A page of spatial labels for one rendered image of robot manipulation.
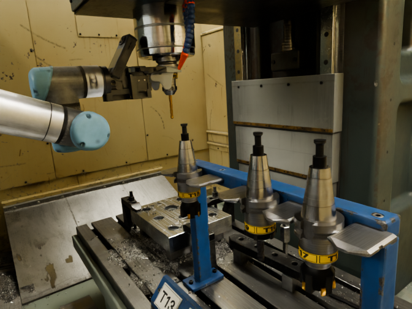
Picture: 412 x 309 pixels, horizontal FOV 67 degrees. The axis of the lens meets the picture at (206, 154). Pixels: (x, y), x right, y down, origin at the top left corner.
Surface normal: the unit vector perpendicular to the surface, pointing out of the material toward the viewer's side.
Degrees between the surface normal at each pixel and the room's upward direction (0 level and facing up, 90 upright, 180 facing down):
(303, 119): 88
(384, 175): 90
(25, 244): 24
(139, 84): 90
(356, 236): 0
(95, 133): 90
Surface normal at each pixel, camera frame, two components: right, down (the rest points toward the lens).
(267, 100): -0.82, 0.17
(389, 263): 0.58, 0.14
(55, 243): 0.18, -0.83
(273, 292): -0.06, -0.97
